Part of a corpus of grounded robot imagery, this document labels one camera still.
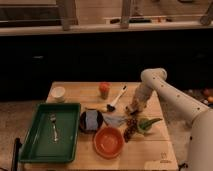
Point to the red bowl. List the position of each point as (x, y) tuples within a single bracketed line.
[(108, 142)]

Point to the blue grey sponge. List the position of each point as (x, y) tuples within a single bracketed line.
[(91, 120)]

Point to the dark red grapes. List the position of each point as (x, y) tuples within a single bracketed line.
[(130, 129)]

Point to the wooden block eraser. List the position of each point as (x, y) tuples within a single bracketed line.
[(130, 110)]

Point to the silver fork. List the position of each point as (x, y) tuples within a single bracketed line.
[(53, 121)]

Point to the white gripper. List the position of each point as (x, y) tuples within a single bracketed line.
[(141, 97)]

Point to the black plate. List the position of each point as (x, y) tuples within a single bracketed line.
[(82, 123)]

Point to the black chair edge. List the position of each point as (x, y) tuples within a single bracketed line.
[(17, 145)]

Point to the green toy vegetable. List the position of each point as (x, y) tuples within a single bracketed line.
[(145, 124)]

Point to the small white cup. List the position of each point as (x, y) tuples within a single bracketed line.
[(58, 94)]

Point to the green plastic tray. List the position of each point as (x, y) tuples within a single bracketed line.
[(39, 145)]

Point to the orange topped cup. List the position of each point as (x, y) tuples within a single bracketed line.
[(104, 88)]

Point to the grey blue cloth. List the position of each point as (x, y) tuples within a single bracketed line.
[(114, 120)]

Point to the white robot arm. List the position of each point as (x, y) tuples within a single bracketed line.
[(195, 113)]

